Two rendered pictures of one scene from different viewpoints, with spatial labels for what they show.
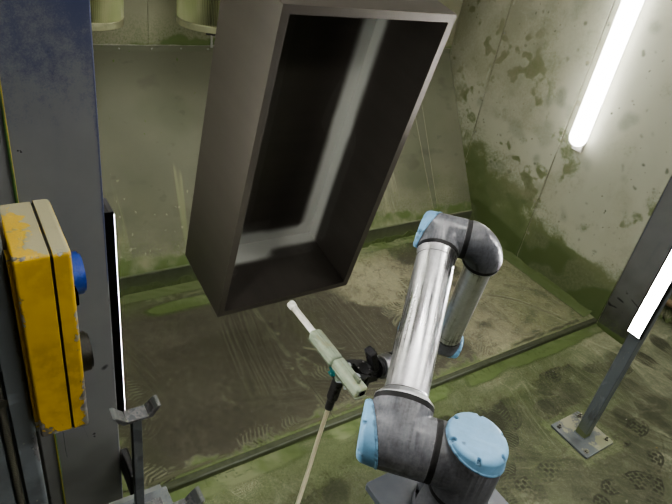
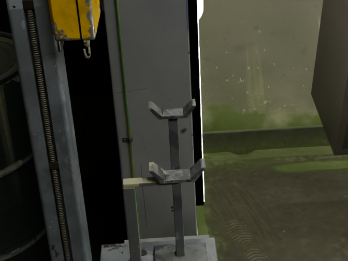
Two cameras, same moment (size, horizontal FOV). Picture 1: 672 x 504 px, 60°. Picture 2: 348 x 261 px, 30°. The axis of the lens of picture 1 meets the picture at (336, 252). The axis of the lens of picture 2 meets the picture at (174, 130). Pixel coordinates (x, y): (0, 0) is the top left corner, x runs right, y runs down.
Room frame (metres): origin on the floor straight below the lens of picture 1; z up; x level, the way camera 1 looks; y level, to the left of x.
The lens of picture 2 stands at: (-0.13, -0.31, 1.58)
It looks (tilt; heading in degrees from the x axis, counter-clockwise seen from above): 28 degrees down; 37
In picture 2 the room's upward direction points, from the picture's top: 3 degrees counter-clockwise
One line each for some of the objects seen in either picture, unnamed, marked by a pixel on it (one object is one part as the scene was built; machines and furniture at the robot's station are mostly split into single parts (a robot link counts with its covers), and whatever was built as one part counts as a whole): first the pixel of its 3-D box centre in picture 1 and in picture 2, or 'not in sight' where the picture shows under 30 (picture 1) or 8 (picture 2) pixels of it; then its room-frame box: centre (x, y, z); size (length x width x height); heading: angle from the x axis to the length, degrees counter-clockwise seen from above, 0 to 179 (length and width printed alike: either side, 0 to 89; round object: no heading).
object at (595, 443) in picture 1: (581, 434); not in sight; (1.89, -1.24, 0.01); 0.20 x 0.20 x 0.01; 38
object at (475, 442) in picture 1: (466, 458); not in sight; (0.93, -0.39, 0.83); 0.17 x 0.15 x 0.18; 82
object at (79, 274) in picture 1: (72, 273); not in sight; (0.52, 0.29, 1.48); 0.05 x 0.02 x 0.05; 38
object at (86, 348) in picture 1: (80, 351); not in sight; (0.52, 0.29, 1.36); 0.05 x 0.02 x 0.05; 38
